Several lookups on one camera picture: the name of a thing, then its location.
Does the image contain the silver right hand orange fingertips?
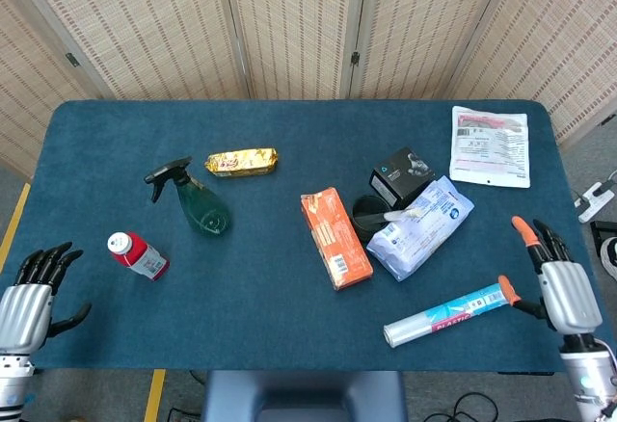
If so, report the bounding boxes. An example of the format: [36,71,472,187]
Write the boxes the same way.
[496,215,604,338]

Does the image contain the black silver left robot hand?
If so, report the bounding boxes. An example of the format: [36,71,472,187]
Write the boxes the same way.
[0,241,93,354]

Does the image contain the white small tube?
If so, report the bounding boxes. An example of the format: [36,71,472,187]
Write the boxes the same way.
[357,205,426,226]

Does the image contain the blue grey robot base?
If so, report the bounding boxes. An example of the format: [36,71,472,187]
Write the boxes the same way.
[201,371,409,422]

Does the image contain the black round cup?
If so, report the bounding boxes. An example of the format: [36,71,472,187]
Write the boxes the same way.
[351,194,392,245]

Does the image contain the white power strip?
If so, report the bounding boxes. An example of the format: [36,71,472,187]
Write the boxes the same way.
[573,181,617,224]

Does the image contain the plastic bag roll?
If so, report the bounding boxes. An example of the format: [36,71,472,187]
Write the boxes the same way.
[383,282,518,349]

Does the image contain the red bottle white cap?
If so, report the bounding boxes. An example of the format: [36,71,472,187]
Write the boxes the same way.
[106,231,171,282]

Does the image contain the white blue plastic pack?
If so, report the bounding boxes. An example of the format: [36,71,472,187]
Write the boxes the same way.
[366,174,475,282]

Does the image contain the white pouch red print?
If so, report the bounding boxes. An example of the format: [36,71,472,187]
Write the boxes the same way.
[448,105,532,189]

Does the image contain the black cardboard box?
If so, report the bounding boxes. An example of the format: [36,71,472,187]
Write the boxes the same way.
[368,146,437,212]

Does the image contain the green spray bottle black trigger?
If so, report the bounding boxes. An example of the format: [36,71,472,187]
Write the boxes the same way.
[144,156,231,238]

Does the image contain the woven folding screen panel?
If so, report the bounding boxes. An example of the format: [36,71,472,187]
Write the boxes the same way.
[9,0,255,101]
[344,0,524,101]
[0,0,105,177]
[450,0,617,149]
[220,0,361,101]

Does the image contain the orange cardboard box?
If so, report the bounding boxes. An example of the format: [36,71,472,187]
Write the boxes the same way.
[300,186,375,292]

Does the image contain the blue table cloth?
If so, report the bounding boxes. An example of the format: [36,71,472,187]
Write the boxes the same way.
[13,98,599,374]

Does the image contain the gold snack packet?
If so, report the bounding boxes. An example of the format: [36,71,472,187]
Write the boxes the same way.
[204,146,281,179]

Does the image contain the black device with white cable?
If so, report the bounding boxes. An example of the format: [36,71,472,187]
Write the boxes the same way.
[590,221,617,272]

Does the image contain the black floor cable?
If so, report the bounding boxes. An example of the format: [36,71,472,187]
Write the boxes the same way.
[423,391,500,422]

